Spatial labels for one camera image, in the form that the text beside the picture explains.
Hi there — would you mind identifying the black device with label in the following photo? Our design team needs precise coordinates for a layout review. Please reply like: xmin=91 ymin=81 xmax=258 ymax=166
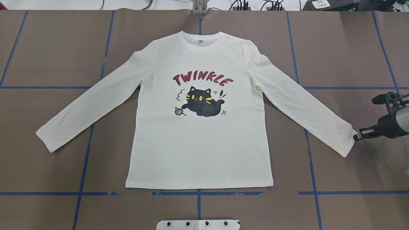
xmin=301 ymin=0 xmax=360 ymax=12

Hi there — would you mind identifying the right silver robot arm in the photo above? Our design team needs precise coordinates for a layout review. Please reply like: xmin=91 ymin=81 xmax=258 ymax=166
xmin=353 ymin=107 xmax=409 ymax=141

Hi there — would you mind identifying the cream long-sleeve cat shirt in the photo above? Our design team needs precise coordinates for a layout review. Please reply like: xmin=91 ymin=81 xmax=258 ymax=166
xmin=36 ymin=31 xmax=357 ymax=189

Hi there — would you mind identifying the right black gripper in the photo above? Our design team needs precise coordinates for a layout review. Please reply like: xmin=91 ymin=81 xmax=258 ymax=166
xmin=353 ymin=115 xmax=398 ymax=141

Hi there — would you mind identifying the aluminium frame post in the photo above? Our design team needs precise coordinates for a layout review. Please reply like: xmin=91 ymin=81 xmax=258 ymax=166
xmin=192 ymin=0 xmax=208 ymax=15

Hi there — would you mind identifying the white camera mast base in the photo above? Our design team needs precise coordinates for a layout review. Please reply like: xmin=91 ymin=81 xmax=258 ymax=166
xmin=156 ymin=219 xmax=241 ymax=230

